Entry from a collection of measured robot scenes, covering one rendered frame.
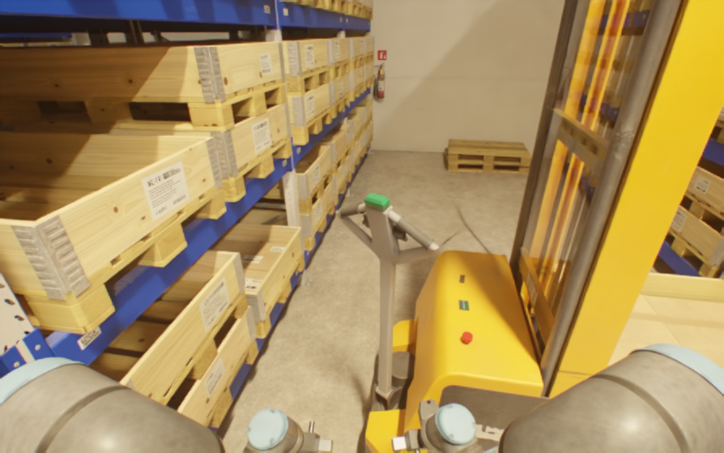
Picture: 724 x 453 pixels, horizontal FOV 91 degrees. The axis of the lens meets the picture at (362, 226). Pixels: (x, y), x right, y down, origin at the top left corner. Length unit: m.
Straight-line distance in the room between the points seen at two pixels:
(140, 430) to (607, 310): 1.15
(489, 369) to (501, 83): 5.66
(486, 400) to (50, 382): 1.22
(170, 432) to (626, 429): 0.46
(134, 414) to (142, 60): 1.58
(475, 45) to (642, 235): 5.58
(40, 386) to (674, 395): 0.67
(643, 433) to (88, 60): 2.08
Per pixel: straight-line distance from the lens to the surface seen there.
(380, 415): 1.88
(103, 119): 2.10
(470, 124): 6.67
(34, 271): 1.21
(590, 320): 1.29
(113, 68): 1.98
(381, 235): 1.26
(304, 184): 2.81
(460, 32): 6.49
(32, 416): 0.52
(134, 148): 1.89
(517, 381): 1.37
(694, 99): 1.07
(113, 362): 1.80
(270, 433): 0.99
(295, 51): 2.64
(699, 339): 2.12
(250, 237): 2.93
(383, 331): 1.58
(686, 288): 2.34
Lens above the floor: 1.89
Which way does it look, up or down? 28 degrees down
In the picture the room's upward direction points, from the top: 1 degrees counter-clockwise
